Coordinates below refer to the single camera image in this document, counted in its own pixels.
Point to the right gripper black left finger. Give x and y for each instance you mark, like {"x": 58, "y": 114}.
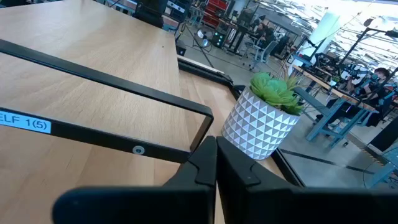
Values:
{"x": 140, "y": 205}

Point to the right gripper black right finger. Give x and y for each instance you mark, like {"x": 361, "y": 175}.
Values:
{"x": 295, "y": 208}

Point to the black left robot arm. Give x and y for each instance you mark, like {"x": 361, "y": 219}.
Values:
{"x": 150, "y": 12}

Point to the potted succulent white patterned pot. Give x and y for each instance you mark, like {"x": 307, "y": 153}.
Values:
{"x": 256, "y": 130}

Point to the wooden workbench blue legs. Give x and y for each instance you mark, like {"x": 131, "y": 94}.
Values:
{"x": 311, "y": 100}

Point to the blue shelf label sticker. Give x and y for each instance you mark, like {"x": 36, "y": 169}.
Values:
{"x": 25, "y": 123}

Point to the person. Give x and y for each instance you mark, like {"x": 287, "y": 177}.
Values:
{"x": 264, "y": 32}
{"x": 374, "y": 90}

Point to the wooden shelf black metal legs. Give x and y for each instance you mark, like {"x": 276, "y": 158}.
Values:
{"x": 93, "y": 62}

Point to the grey office chair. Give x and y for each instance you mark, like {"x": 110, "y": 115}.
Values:
{"x": 264, "y": 53}

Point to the small black power box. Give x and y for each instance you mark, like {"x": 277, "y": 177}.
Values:
{"x": 181, "y": 50}

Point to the small floor fan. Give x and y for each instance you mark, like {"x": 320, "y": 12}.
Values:
{"x": 202, "y": 39}

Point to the black computer tower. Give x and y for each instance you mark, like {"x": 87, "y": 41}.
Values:
{"x": 218, "y": 39}

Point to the black desk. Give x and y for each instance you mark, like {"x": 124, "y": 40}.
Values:
{"x": 241, "y": 29}

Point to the red storage rack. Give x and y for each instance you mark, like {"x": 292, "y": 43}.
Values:
{"x": 216, "y": 12}

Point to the black aluminium table frame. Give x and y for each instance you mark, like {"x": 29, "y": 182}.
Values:
{"x": 205, "y": 76}

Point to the black metal gantry frame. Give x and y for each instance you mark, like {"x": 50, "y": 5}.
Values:
{"x": 391, "y": 33}

